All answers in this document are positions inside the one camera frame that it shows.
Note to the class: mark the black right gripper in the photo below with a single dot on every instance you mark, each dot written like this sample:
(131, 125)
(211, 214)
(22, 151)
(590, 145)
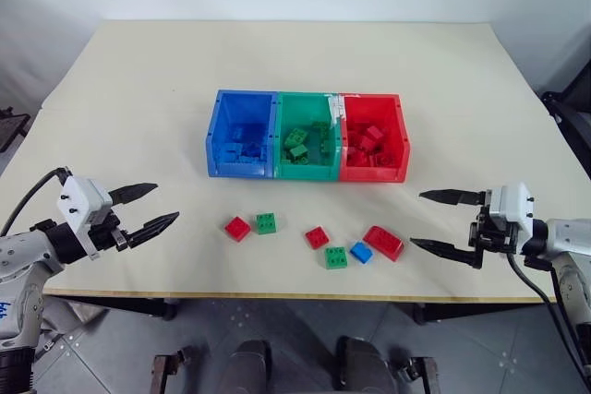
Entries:
(491, 237)

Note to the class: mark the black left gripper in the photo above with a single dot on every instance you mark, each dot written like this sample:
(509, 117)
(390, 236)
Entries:
(107, 233)

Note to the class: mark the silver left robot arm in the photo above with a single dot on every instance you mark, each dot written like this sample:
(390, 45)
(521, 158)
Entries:
(23, 265)

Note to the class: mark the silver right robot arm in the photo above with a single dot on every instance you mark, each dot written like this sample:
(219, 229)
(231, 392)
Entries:
(565, 239)

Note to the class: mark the red long toy brick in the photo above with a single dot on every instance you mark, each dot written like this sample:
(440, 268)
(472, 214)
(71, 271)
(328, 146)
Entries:
(384, 242)

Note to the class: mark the blue small toy brick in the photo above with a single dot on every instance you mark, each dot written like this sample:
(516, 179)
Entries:
(361, 253)

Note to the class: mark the red square toy brick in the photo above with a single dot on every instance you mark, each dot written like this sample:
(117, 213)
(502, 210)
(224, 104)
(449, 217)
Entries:
(317, 237)
(237, 228)

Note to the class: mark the green square toy brick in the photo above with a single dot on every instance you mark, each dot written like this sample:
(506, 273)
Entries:
(335, 258)
(266, 223)

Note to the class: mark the blue plastic bin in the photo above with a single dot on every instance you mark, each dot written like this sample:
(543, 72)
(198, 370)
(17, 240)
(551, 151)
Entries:
(231, 110)

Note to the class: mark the red plastic bin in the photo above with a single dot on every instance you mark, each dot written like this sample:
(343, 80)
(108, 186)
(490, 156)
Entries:
(369, 110)

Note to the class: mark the rusty metal stand foot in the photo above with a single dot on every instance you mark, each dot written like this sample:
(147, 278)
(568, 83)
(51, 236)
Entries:
(162, 373)
(422, 373)

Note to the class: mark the white tape on bin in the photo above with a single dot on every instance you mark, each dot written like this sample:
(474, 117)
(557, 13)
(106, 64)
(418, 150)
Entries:
(336, 108)

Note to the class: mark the dark rounded shape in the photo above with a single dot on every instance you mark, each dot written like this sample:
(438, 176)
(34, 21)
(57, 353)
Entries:
(362, 366)

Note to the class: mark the green plastic bin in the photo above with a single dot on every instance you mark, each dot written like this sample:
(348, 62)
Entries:
(300, 108)

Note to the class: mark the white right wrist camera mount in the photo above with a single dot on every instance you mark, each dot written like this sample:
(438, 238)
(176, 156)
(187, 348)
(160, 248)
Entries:
(510, 202)

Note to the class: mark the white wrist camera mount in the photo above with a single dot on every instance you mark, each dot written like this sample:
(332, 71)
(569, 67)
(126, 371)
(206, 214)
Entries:
(80, 200)
(510, 202)

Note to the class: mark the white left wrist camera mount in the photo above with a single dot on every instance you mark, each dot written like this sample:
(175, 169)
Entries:
(80, 200)

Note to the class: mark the black stand with frame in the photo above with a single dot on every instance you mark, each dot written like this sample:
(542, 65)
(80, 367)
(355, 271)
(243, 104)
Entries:
(11, 126)

